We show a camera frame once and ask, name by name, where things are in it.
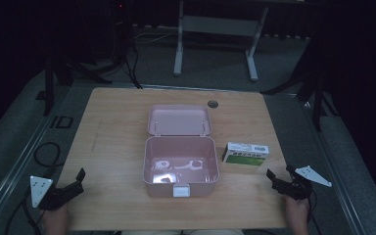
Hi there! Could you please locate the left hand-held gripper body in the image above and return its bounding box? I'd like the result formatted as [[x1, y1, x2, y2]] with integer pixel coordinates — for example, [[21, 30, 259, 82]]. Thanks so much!
[[29, 175, 79, 212]]

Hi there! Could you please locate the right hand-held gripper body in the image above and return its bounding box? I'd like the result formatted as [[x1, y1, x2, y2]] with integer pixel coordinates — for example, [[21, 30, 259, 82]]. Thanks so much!
[[271, 164, 333, 201]]

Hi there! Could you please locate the person's right hand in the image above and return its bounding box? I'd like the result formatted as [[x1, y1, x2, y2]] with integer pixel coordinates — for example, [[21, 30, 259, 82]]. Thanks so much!
[[283, 195, 311, 235]]

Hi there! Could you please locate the person's left hand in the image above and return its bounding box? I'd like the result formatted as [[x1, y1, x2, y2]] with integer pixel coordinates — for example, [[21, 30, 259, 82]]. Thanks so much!
[[41, 204, 71, 235]]

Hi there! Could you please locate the white and green medicine box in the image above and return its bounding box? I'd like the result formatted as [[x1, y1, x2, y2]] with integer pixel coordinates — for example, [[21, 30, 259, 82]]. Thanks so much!
[[221, 141, 270, 167]]

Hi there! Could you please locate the black tripod stand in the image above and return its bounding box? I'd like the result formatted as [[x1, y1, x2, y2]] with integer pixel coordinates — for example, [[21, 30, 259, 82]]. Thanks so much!
[[259, 30, 341, 133], [41, 0, 132, 118]]

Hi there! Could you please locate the pink plastic box with lid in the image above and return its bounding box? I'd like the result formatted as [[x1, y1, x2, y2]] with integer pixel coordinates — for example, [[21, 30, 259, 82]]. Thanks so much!
[[142, 104, 220, 199]]

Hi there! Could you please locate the left hand-held gripper cable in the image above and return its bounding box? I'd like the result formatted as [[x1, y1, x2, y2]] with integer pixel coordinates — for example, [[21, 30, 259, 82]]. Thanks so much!
[[3, 187, 44, 235]]

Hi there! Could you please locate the hand-held gripper cable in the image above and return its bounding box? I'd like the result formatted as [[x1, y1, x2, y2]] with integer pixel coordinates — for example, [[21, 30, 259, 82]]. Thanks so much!
[[3, 187, 44, 235], [306, 189, 324, 235]]

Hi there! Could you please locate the right hand-held gripper cable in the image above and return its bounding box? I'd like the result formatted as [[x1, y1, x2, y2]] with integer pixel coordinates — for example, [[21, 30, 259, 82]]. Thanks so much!
[[306, 189, 324, 235]]

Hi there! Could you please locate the black cable loop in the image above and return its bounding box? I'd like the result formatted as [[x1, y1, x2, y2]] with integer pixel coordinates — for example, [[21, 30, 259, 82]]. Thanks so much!
[[32, 141, 63, 169]]

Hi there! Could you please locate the black floor cable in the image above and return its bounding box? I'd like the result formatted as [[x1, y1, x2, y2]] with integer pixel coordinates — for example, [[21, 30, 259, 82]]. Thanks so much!
[[122, 45, 144, 90]]

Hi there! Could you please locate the white floor cable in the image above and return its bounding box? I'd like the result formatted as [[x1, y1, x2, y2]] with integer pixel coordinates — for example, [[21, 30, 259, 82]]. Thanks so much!
[[132, 29, 179, 46]]

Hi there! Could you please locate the white metal desk frame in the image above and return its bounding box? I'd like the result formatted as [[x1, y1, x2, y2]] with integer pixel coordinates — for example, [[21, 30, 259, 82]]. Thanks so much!
[[172, 0, 270, 82]]

